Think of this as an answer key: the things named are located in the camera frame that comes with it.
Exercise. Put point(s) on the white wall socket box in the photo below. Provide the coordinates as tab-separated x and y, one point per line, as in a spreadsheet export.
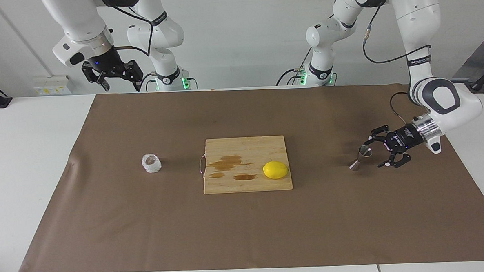
52	85

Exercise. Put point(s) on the wooden cutting board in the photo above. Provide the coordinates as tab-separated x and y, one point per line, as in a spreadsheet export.
242	152

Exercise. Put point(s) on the steel double jigger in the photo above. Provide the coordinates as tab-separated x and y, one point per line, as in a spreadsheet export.
363	153

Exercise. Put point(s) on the brown paper table mat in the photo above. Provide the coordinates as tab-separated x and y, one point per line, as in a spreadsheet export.
148	230

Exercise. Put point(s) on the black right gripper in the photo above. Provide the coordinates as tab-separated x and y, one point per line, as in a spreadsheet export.
108	64

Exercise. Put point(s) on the small clear glass cup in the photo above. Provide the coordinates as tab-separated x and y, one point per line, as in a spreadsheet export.
151	163

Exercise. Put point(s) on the yellow lemon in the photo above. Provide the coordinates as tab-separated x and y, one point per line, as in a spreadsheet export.
275	169

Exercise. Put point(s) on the dark grey panel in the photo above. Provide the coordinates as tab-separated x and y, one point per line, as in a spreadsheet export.
479	52

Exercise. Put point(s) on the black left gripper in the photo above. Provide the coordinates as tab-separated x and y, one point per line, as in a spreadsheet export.
403	138

